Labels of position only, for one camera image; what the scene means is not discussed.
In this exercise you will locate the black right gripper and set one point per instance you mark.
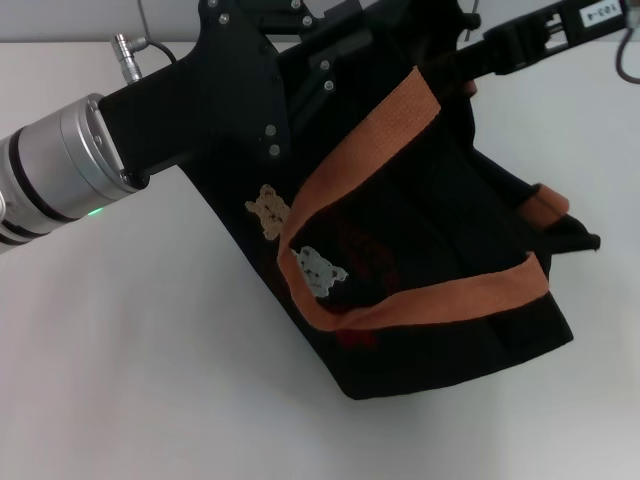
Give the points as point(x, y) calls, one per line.
point(571, 27)

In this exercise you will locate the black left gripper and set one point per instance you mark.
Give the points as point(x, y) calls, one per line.
point(215, 95)

